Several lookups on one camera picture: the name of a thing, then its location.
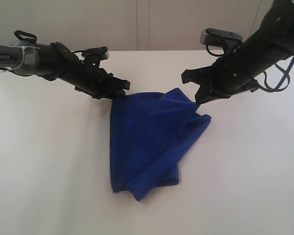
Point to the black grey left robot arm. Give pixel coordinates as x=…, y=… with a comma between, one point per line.
x=56, y=61

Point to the right wrist camera, grey-black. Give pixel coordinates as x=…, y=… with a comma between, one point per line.
x=227, y=40

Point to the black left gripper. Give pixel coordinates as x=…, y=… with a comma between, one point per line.
x=89, y=79

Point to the blue microfiber towel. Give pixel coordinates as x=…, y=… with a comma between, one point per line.
x=149, y=135

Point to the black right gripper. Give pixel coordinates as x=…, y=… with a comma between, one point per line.
x=223, y=79

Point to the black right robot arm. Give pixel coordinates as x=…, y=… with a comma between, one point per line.
x=261, y=62

